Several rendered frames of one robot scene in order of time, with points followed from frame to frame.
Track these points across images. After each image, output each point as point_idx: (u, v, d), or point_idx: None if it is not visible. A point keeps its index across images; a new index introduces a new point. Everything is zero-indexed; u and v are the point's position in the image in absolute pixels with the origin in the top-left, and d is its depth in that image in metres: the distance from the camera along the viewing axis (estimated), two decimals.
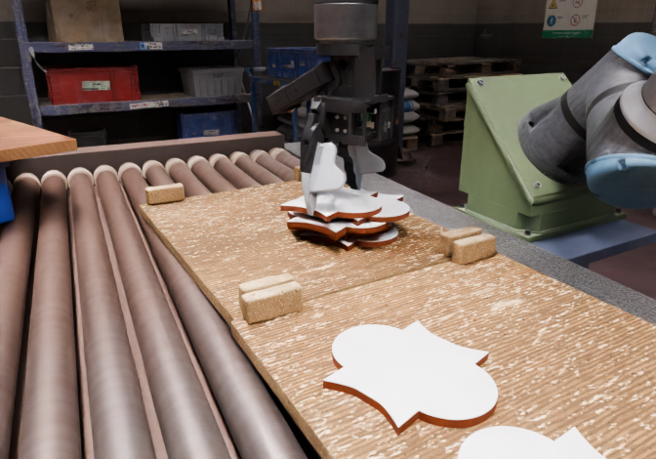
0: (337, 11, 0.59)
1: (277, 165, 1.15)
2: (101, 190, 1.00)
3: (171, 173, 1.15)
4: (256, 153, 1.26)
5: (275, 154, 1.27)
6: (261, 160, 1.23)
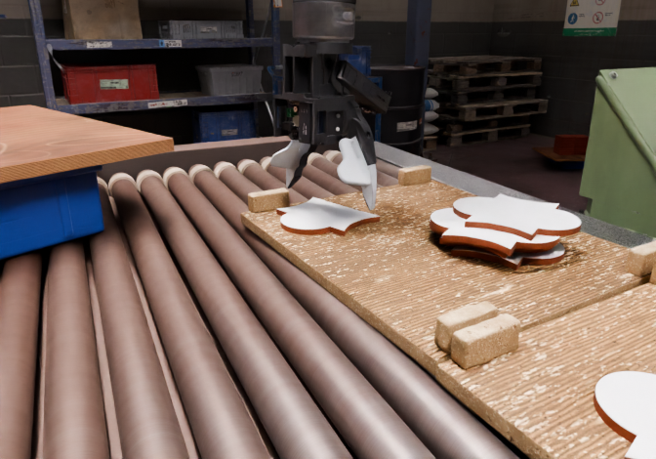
0: None
1: None
2: (181, 195, 0.91)
3: (247, 177, 1.05)
4: (331, 154, 1.16)
5: None
6: (339, 162, 1.13)
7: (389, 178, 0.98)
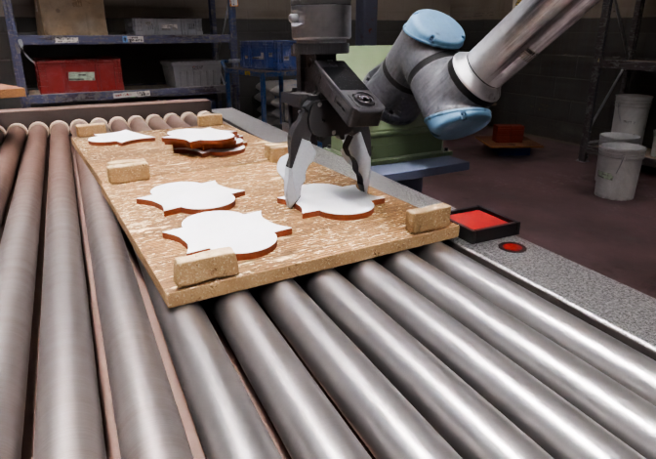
0: None
1: (195, 121, 1.45)
2: (51, 135, 1.30)
3: (111, 127, 1.44)
4: (184, 114, 1.56)
5: (200, 115, 1.57)
6: (186, 119, 1.52)
7: None
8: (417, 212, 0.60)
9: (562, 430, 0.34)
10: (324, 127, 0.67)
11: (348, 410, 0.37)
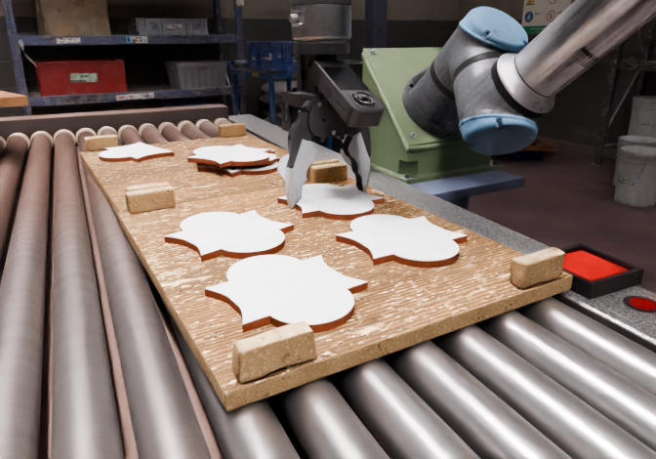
0: None
1: (214, 130, 1.32)
2: (56, 146, 1.17)
3: (121, 137, 1.32)
4: (199, 122, 1.43)
5: (218, 124, 1.44)
6: (202, 127, 1.40)
7: None
8: (528, 263, 0.47)
9: None
10: (324, 127, 0.67)
11: None
